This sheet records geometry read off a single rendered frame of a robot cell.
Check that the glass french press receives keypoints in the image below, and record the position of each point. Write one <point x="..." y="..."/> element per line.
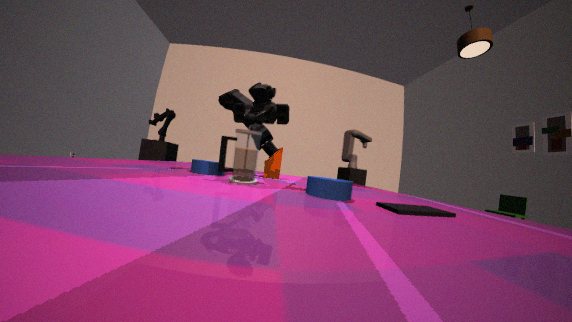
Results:
<point x="245" y="156"/>

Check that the dark blue short cylinder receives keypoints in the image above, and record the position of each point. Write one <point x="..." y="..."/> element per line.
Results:
<point x="205" y="167"/>
<point x="333" y="189"/>

